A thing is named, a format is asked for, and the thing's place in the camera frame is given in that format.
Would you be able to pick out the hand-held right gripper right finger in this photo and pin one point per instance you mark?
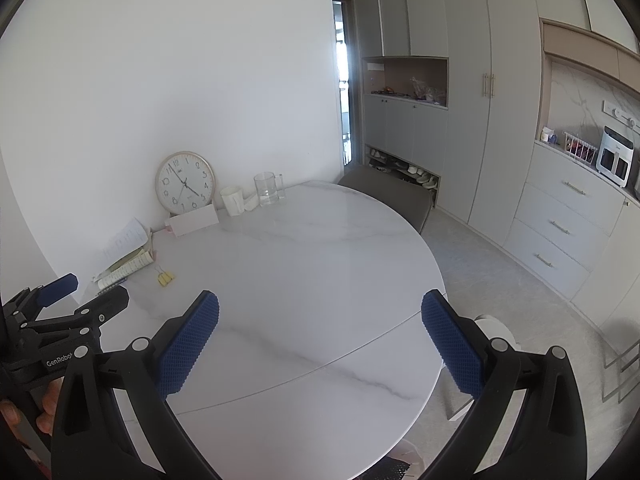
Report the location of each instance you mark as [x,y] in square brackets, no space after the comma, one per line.
[452,350]

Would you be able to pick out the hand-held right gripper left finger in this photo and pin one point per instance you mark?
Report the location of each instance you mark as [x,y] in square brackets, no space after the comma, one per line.
[187,345]

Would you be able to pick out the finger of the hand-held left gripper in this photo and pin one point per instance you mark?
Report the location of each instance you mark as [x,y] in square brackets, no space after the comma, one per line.
[107,305]
[57,287]

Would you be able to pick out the person's left hand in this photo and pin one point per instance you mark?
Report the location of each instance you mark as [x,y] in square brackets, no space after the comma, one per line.
[50,405]

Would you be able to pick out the white spiral notebook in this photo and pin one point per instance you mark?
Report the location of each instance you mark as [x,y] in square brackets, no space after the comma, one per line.
[115,280]

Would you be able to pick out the white round plastic stool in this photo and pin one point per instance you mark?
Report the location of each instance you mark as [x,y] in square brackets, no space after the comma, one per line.
[500,330]

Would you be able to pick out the yellow clip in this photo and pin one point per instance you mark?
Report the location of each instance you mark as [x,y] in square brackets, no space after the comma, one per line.
[164,283]
[167,275]

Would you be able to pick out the white paper sheet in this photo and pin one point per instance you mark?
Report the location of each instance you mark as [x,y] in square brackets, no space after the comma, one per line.
[125,237]

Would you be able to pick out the white paper box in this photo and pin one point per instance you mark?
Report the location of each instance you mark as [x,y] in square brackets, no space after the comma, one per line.
[192,220]

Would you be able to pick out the white cup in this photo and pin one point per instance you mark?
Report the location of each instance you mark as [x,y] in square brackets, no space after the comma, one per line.
[232,201]

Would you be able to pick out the white drawer unit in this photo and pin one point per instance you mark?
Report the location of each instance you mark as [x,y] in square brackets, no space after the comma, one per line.
[560,220]

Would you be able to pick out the grey dining chair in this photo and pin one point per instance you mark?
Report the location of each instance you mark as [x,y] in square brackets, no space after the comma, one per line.
[385,195]

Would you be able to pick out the white base cabinet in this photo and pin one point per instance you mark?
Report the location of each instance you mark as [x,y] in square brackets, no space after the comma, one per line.
[610,270]

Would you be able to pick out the clear glass tumbler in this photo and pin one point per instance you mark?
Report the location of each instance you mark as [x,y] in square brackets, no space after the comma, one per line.
[267,187]

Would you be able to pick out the row of shoes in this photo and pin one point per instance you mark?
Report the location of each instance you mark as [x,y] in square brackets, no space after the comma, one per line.
[400,165]

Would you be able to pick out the tall grey-white cabinet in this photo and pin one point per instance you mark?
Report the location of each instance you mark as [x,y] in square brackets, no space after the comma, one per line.
[470,135]

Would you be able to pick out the white countertop oven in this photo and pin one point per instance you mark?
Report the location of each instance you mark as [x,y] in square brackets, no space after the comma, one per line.
[617,155]

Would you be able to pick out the clear plastic bag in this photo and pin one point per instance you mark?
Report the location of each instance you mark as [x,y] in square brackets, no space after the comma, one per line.
[425,91]

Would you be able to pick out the doorway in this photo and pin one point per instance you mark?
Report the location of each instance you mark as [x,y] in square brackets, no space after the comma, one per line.
[344,85]

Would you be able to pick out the round white wall clock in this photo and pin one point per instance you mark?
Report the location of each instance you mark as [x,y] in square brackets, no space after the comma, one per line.
[184,182]

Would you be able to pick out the beige wall cabinet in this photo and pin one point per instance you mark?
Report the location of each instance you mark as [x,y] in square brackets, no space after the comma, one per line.
[580,45]

